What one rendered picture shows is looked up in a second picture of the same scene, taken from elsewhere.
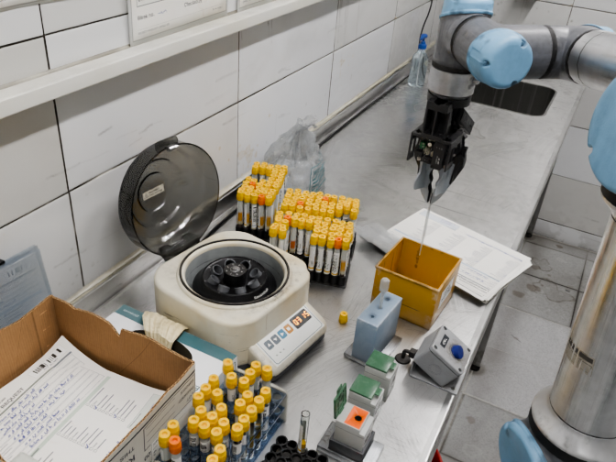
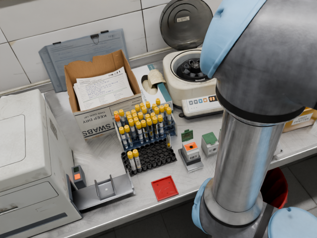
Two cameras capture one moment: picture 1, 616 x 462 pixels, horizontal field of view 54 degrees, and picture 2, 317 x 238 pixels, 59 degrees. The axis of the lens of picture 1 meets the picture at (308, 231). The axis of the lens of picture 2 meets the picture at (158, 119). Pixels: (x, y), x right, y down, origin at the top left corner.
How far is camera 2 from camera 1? 49 cm
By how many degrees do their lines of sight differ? 41
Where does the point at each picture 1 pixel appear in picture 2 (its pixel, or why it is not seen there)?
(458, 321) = (303, 137)
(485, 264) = not seen: outside the picture
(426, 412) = not seen: hidden behind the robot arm
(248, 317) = (182, 86)
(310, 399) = (194, 132)
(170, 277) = (170, 58)
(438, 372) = not seen: hidden behind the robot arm
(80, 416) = (108, 96)
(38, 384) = (106, 80)
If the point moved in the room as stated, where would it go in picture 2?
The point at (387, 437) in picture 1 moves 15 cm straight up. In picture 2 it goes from (210, 164) to (213, 136)
